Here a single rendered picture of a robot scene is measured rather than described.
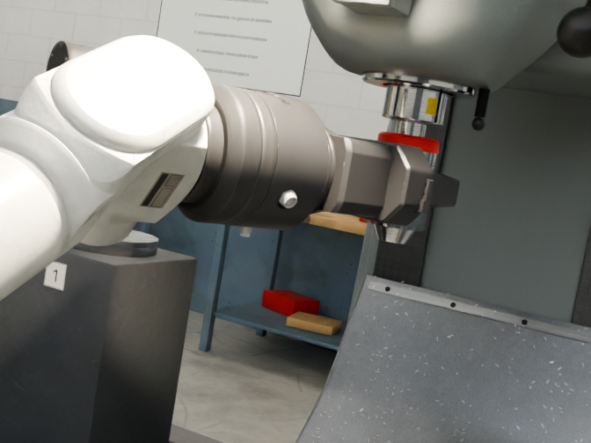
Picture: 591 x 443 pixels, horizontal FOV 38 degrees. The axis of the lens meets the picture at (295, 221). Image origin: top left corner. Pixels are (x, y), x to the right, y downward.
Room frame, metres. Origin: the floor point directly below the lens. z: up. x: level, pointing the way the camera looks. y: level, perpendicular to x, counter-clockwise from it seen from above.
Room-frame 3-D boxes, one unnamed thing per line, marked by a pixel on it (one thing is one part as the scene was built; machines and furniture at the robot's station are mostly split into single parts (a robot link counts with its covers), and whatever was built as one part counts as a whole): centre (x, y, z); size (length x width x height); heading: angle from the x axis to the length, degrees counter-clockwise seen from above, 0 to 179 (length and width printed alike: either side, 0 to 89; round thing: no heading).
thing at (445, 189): (0.62, -0.09, 1.23); 0.06 x 0.02 x 0.03; 128
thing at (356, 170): (0.59, 0.00, 1.23); 0.13 x 0.12 x 0.10; 38
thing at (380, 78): (0.64, -0.07, 1.31); 0.09 x 0.09 x 0.01
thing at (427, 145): (0.64, -0.07, 1.26); 0.05 x 0.05 x 0.01
